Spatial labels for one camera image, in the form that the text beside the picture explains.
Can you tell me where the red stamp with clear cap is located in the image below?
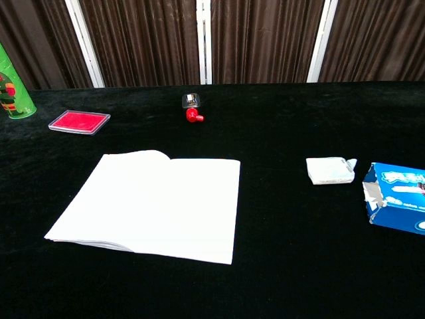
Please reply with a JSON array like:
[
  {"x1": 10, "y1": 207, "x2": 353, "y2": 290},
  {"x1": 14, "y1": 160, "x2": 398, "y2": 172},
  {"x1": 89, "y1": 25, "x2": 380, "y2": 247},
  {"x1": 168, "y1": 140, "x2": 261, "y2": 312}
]
[{"x1": 181, "y1": 93, "x2": 206, "y2": 124}]

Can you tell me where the red ink pad case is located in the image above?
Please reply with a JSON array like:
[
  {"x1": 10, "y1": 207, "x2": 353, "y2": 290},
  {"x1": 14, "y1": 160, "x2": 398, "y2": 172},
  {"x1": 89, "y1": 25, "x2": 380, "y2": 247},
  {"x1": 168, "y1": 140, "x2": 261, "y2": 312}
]
[{"x1": 48, "y1": 110, "x2": 111, "y2": 136}]

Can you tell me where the white tissue pack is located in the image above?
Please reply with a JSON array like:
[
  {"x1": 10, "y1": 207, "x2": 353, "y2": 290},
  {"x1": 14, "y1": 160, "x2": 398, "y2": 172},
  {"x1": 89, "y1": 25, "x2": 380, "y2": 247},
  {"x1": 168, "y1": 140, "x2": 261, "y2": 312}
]
[{"x1": 305, "y1": 157, "x2": 358, "y2": 185}]

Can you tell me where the brown pleated curtain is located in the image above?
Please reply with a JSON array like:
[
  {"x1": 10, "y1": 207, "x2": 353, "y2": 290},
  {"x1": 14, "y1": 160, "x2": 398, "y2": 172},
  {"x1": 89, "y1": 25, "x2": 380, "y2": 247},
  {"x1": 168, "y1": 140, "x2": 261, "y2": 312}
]
[{"x1": 0, "y1": 0, "x2": 425, "y2": 90}]

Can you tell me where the blue torn cardboard box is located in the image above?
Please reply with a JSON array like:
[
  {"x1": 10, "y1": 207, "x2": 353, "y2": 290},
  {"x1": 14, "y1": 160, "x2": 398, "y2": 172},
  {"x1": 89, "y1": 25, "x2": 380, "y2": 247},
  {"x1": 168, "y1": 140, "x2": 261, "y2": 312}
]
[{"x1": 362, "y1": 162, "x2": 425, "y2": 236}]

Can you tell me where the white metal frame post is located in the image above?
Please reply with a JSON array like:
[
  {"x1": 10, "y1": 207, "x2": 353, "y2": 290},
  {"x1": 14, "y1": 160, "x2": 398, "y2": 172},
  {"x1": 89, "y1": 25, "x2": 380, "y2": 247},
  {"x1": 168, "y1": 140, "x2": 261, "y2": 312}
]
[
  {"x1": 305, "y1": 0, "x2": 339, "y2": 83},
  {"x1": 195, "y1": 0, "x2": 213, "y2": 85},
  {"x1": 64, "y1": 0, "x2": 106, "y2": 88}
]

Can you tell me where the black velvet tablecloth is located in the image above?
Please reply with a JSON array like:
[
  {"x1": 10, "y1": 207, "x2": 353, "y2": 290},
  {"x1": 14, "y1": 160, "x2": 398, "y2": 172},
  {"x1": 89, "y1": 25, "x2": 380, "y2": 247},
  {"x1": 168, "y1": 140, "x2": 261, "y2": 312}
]
[{"x1": 0, "y1": 81, "x2": 425, "y2": 319}]

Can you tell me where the green printed cup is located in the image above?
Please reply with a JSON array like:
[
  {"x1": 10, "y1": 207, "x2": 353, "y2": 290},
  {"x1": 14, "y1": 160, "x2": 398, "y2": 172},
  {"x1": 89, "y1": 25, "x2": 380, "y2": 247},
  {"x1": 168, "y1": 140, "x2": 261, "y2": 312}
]
[{"x1": 0, "y1": 42, "x2": 37, "y2": 120}]

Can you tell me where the white open notebook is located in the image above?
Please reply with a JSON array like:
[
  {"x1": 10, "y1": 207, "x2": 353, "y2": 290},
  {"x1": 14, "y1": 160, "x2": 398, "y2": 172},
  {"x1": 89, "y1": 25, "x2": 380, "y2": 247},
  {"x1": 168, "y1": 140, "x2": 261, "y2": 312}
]
[{"x1": 44, "y1": 150, "x2": 241, "y2": 266}]

